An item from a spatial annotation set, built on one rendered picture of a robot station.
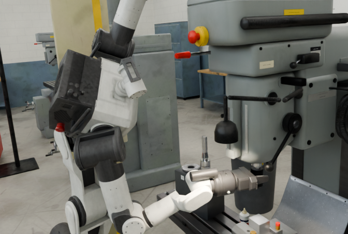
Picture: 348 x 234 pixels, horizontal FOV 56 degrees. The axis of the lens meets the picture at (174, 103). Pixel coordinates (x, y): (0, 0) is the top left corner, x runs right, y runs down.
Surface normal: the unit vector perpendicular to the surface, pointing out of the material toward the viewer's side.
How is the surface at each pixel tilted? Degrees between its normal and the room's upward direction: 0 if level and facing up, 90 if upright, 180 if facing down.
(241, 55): 90
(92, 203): 80
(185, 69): 90
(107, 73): 57
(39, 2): 90
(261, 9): 90
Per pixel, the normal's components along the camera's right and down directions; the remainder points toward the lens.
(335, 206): -0.79, -0.30
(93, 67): 0.55, -0.42
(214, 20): -0.86, 0.15
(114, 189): 0.18, 0.25
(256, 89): -0.35, 0.22
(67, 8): 0.50, 0.16
